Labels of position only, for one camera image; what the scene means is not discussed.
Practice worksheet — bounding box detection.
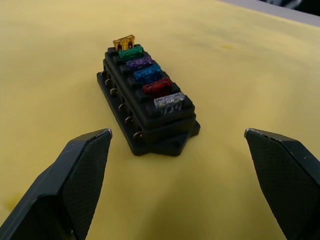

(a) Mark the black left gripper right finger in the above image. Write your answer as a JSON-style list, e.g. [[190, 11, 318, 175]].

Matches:
[[243, 128, 320, 240]]

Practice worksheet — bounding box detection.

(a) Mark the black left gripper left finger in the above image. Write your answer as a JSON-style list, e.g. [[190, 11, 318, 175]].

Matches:
[[0, 128, 113, 240]]

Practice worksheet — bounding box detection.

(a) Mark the black fuse box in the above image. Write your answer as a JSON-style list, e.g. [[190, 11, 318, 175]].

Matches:
[[95, 45, 202, 157]]

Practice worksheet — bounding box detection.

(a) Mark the clear white blade fuse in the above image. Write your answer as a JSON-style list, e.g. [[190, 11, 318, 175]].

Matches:
[[153, 92, 186, 115]]

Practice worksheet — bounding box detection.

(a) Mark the red blade fuse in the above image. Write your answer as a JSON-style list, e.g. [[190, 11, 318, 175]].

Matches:
[[143, 77, 172, 98]]

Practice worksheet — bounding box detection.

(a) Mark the blue blade fuse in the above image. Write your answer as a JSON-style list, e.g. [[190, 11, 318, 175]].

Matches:
[[133, 65, 162, 84]]

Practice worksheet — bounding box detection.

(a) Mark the purple blade fuse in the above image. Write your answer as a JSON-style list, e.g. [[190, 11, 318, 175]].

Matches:
[[125, 55, 153, 71]]

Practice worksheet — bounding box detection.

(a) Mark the green blade fuse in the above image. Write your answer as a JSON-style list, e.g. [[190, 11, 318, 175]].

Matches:
[[117, 46, 144, 61]]

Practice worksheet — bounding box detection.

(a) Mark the orange blade fuse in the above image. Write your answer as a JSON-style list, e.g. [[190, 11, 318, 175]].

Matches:
[[112, 35, 136, 51]]

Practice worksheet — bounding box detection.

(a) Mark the yellow table cloth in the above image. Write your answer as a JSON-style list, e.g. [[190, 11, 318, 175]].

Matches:
[[0, 0, 320, 240]]

